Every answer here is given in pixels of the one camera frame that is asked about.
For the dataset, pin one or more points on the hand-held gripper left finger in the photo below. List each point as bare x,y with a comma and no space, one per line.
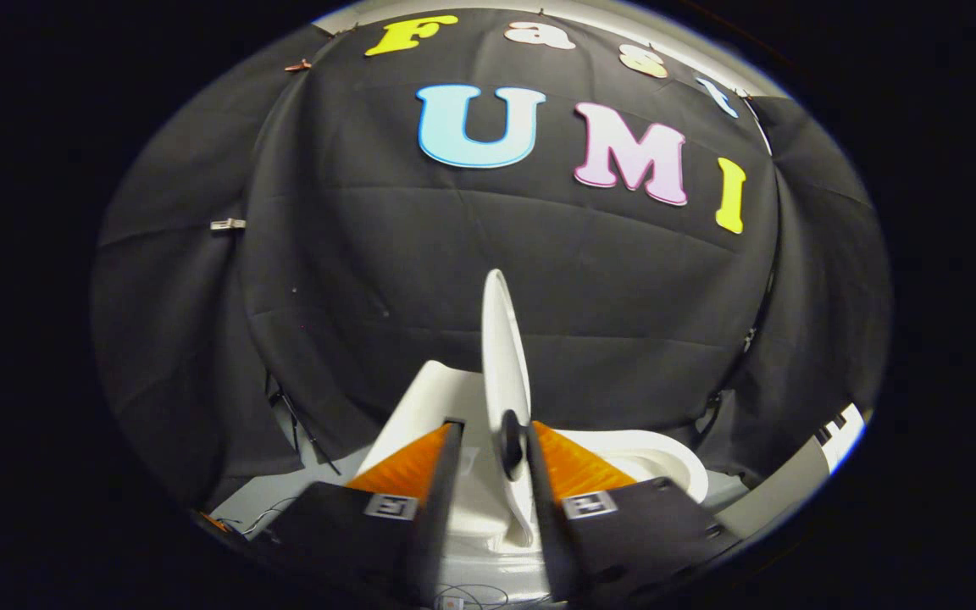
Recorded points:
441,508

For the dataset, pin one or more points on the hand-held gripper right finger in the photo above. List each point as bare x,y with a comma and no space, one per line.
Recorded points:
549,508

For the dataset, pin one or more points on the black round pull tab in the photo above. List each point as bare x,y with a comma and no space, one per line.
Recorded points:
512,445

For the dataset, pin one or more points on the white toilet lid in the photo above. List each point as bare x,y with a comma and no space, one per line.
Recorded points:
505,356

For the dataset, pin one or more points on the white ceramic toilet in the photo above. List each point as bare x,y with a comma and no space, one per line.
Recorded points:
424,402

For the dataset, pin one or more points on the white toilet seat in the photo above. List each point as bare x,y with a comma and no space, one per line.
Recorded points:
691,476

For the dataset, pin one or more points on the black backdrop cloth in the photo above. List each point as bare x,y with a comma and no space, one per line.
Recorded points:
420,280

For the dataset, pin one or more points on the grey cabinet with white top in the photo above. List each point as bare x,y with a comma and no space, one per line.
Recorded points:
780,491

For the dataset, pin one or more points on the black block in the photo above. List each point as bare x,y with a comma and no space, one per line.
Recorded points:
839,420
825,435

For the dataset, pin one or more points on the silver clip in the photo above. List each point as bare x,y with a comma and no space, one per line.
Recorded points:
228,224

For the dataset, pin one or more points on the copper clip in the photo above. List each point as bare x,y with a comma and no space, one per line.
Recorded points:
297,65

